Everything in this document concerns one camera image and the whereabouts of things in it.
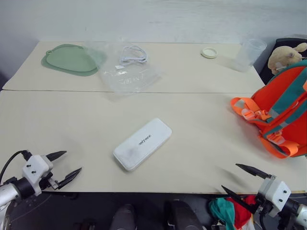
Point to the black chair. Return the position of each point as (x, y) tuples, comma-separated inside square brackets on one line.
[(266, 69)]

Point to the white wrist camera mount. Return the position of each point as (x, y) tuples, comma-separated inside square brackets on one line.
[(36, 167), (275, 194)]

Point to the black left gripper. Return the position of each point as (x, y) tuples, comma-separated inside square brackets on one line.
[(48, 182)]

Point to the dark rounded shape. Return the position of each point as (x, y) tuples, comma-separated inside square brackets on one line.
[(123, 218), (40, 210)]

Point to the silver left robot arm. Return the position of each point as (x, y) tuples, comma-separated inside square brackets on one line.
[(10, 190)]

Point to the white round lid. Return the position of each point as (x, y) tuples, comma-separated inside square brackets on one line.
[(209, 52)]

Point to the white power bank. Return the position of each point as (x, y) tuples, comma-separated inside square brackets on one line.
[(142, 143)]

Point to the clear plastic bag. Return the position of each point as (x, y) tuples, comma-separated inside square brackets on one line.
[(129, 80)]

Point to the beige plush toy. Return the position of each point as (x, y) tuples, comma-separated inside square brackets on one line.
[(284, 57)]

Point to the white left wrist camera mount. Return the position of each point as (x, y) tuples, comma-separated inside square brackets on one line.
[(36, 167)]

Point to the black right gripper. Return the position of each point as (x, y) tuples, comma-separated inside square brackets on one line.
[(263, 207)]

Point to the orange and teal backpack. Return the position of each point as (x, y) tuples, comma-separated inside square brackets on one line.
[(283, 95)]

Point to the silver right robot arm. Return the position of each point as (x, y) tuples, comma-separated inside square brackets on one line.
[(297, 213)]

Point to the green silicone mat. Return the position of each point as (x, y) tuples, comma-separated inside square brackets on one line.
[(69, 60)]

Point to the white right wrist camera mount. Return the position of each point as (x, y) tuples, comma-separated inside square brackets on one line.
[(275, 194)]

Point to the clear plastic cup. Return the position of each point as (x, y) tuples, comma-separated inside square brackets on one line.
[(249, 55)]

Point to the green and red cloth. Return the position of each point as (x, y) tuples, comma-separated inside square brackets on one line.
[(225, 210)]

